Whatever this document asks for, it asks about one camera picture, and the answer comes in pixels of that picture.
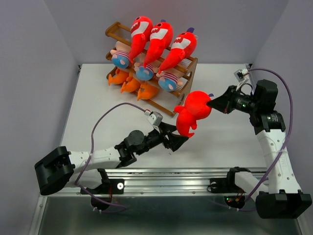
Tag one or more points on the boy doll striped shirt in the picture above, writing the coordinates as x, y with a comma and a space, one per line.
170, 79

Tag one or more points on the red shark plush top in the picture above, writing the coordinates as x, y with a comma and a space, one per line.
194, 108

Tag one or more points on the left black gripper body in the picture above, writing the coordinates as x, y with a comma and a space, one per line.
161, 137

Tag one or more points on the aluminium mounting rail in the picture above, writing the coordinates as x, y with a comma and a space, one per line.
159, 182

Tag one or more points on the brown wooden toy shelf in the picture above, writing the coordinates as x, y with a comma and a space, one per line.
164, 100

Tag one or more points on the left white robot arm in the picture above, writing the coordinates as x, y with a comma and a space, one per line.
62, 168

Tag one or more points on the orange shark plush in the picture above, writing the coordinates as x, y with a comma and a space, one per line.
146, 91
119, 77
131, 84

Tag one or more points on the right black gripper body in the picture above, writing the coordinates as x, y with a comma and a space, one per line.
239, 102

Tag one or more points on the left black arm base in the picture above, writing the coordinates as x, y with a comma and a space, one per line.
105, 186

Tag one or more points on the boy doll blue pants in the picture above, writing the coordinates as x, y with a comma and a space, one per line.
145, 73

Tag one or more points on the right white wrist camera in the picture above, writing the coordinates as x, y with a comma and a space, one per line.
242, 76

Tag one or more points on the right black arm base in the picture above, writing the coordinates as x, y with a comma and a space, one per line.
226, 184

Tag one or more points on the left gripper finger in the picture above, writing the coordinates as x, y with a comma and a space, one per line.
167, 128
176, 141

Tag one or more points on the red shark plush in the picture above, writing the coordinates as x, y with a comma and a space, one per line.
160, 38
182, 47
194, 108
140, 35

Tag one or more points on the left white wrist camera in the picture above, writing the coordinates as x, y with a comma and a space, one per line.
154, 118

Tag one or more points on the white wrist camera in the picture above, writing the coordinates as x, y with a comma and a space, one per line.
154, 118
242, 76

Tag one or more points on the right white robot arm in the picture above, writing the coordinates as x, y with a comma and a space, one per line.
277, 194

